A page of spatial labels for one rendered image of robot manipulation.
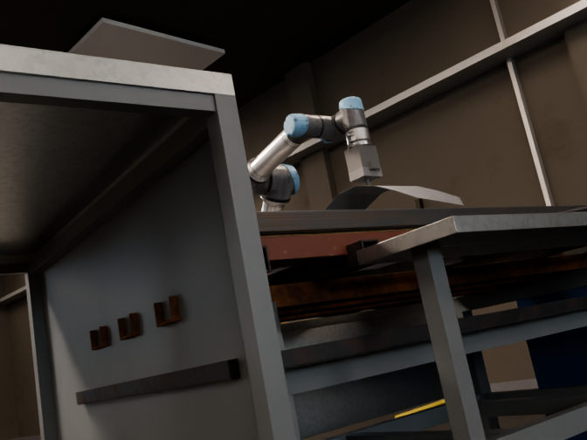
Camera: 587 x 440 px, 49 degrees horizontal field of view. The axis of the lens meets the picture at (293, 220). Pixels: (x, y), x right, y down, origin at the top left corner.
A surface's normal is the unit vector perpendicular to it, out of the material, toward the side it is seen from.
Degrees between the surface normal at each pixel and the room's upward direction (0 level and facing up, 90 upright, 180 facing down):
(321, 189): 90
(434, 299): 90
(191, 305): 90
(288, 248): 90
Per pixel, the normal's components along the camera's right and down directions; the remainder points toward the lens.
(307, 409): 0.57, -0.28
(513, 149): -0.71, -0.02
